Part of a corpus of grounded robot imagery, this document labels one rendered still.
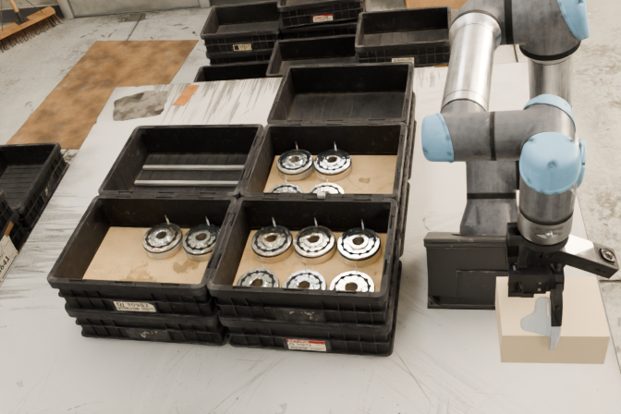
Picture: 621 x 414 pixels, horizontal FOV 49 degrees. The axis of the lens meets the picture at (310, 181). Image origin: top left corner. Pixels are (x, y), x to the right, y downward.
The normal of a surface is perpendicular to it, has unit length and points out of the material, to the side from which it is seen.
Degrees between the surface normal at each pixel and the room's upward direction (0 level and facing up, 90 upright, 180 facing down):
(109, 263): 0
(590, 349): 90
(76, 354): 0
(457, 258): 90
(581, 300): 0
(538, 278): 90
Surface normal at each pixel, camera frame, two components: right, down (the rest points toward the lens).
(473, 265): -0.14, 0.67
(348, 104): -0.15, -0.74
